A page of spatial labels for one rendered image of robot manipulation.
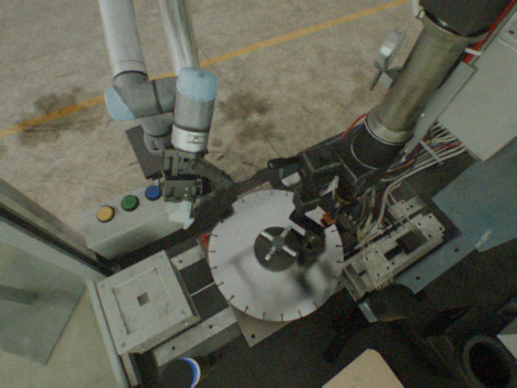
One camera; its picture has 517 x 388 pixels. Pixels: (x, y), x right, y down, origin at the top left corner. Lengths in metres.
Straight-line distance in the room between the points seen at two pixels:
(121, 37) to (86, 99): 1.94
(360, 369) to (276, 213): 0.48
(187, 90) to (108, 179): 1.59
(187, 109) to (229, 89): 1.89
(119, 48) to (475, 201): 0.72
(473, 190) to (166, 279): 0.65
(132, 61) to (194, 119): 0.21
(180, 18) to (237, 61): 1.82
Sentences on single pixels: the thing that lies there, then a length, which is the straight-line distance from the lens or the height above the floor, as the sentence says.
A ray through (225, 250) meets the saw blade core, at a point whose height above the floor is 0.95.
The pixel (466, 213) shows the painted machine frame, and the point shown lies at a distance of 0.53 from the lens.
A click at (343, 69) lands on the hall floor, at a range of 2.80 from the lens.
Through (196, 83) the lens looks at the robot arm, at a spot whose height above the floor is 1.27.
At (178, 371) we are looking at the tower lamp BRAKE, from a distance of 0.48.
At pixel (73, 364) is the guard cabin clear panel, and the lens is 0.69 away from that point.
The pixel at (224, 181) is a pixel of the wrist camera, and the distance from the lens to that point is 0.67.
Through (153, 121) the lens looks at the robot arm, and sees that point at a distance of 1.02.
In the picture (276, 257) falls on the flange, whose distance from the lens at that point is 0.70.
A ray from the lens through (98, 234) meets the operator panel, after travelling 0.88.
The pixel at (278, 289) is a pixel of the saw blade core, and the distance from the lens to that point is 0.70.
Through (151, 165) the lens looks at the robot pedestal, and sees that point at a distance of 1.12.
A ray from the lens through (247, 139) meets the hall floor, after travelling 2.10.
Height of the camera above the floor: 1.63
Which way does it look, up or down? 62 degrees down
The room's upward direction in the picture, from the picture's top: 5 degrees clockwise
